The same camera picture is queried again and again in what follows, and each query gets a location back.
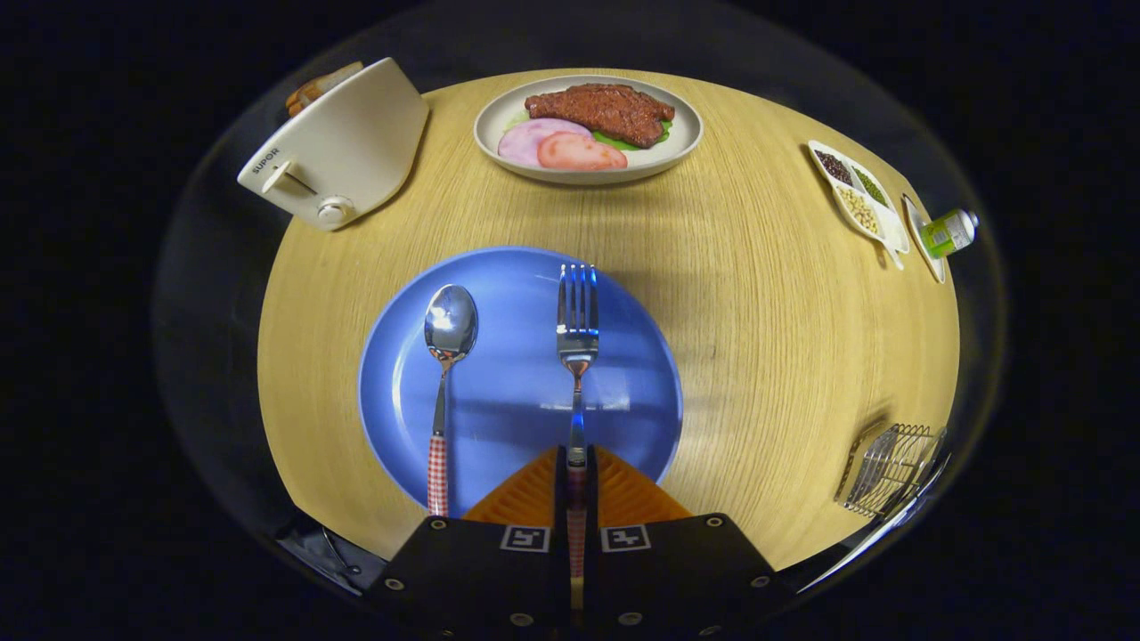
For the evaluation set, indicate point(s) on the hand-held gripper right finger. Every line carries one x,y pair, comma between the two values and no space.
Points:
592,499

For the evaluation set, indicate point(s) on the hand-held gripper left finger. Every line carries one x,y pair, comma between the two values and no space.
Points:
562,499

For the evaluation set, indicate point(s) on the blue plate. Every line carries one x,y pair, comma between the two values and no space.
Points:
508,392

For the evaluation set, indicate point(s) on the salmon pink ham slice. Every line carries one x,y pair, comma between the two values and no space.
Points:
579,153

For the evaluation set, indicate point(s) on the pale pink ham slice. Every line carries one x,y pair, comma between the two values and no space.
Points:
525,141

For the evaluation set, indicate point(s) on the green lettuce leaf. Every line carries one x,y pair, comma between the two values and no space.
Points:
634,141

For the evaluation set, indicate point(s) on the white plate with food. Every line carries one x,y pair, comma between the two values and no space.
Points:
677,133

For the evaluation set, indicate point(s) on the brown steak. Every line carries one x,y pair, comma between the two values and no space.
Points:
606,111

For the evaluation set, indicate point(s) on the white divided bean dish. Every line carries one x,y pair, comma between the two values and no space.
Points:
859,200

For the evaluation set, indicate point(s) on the white toaster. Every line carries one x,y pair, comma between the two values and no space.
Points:
356,142

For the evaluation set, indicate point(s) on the small white dish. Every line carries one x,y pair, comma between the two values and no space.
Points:
917,236

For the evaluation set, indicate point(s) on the green spray bottle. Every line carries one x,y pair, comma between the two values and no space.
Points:
946,233

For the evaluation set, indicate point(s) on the toasted bread slice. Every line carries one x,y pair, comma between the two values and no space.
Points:
322,80
305,103

